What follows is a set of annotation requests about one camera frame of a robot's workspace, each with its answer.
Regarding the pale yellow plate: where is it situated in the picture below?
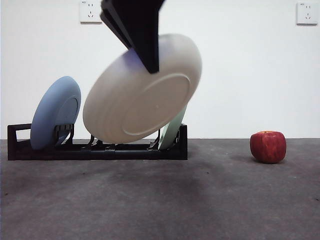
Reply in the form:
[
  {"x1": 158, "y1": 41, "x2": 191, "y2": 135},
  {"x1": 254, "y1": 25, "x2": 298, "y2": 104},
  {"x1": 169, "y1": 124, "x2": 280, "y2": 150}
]
[{"x1": 82, "y1": 33, "x2": 203, "y2": 145}]

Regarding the red apple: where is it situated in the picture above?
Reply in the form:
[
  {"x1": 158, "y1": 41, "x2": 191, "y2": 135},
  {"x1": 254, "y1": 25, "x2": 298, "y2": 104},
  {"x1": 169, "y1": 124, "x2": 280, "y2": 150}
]
[{"x1": 250, "y1": 130, "x2": 287, "y2": 165}]

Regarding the green plate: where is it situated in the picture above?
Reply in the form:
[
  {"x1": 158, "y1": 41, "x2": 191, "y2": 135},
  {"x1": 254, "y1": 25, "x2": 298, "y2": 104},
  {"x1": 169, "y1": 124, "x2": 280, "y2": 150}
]
[{"x1": 158, "y1": 104, "x2": 188, "y2": 151}]

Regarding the blue plate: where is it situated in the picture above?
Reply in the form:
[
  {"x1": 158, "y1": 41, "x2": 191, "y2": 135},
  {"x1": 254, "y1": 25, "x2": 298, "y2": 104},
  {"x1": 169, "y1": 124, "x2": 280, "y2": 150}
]
[{"x1": 29, "y1": 75, "x2": 82, "y2": 151}]

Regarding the black plate rack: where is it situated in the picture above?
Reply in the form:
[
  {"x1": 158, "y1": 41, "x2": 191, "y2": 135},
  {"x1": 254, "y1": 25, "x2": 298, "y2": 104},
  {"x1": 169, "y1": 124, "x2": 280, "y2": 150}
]
[{"x1": 7, "y1": 123, "x2": 188, "y2": 161}]

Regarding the white wall socket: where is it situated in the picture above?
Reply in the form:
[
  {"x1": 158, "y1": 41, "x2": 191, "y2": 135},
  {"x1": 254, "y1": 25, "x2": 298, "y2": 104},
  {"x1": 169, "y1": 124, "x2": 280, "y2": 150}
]
[
  {"x1": 79, "y1": 0, "x2": 103, "y2": 25},
  {"x1": 296, "y1": 2, "x2": 315, "y2": 26}
]

